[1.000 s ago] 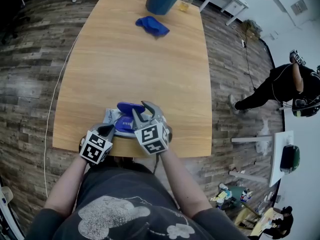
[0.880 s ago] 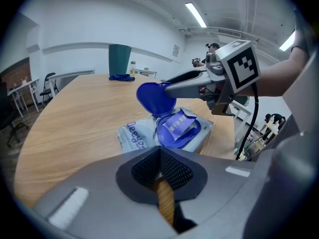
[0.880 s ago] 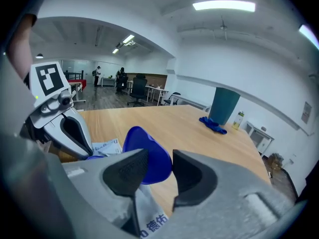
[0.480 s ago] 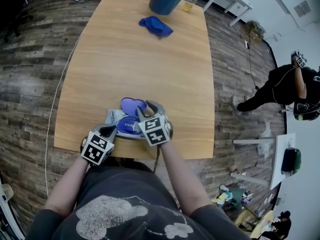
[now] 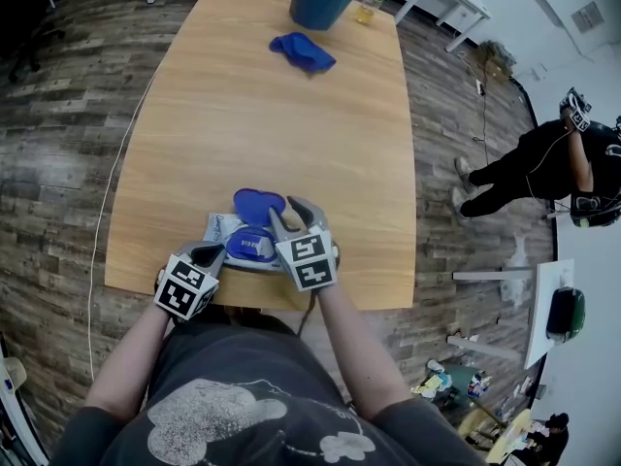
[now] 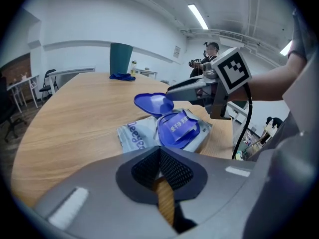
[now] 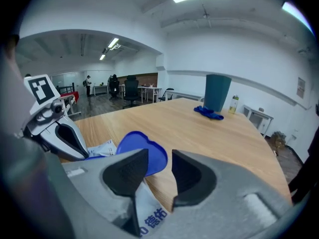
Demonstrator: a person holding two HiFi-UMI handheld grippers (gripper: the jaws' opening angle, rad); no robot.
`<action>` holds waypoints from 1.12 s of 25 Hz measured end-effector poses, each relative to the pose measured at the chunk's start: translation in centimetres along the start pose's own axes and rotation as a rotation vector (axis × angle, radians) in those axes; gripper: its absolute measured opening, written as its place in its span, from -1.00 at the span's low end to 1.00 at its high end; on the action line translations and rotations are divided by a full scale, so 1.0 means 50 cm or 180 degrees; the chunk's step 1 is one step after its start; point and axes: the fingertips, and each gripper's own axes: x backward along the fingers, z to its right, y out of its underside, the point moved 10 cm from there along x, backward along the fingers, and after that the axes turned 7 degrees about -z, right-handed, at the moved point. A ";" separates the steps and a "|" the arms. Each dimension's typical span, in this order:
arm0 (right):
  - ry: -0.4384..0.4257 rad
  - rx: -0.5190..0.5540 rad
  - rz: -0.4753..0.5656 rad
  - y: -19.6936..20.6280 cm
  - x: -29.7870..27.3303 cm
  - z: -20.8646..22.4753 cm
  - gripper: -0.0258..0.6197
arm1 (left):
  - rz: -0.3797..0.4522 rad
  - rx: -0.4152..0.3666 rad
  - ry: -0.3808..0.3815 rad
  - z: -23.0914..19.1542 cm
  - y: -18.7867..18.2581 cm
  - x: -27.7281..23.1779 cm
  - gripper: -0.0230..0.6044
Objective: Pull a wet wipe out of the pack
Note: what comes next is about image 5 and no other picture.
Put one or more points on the blue cloth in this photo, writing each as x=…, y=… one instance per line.
x=303, y=51

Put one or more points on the pile of litter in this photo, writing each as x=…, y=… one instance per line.
x=446, y=381

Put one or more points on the wet wipe pack purple lid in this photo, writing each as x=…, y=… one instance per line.
x=252, y=207

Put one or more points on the person's dark printed t-shirt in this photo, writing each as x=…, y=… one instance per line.
x=233, y=406

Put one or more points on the white crumpled plastic sheet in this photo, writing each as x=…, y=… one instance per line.
x=516, y=265

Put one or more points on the round yellow table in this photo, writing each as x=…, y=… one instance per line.
x=509, y=435

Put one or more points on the black office chair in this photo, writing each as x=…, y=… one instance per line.
x=36, y=46

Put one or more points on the grey wall notice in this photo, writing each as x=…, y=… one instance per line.
x=587, y=16

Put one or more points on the cardboard boxes by wall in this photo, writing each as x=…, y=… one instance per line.
x=500, y=61

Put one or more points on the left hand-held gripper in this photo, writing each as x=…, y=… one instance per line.
x=179, y=284

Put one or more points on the person's right forearm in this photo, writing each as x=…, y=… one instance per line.
x=359, y=362

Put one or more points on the small white table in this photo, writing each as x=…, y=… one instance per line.
x=461, y=0

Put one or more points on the overturned white table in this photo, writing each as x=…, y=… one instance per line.
x=548, y=299

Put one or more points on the person's left forearm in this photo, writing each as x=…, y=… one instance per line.
x=128, y=367

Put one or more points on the glass jar with yellow liquid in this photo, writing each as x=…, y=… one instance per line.
x=366, y=10

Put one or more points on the white power strip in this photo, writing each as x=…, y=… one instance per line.
x=480, y=88

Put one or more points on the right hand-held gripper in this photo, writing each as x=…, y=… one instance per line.
x=310, y=260

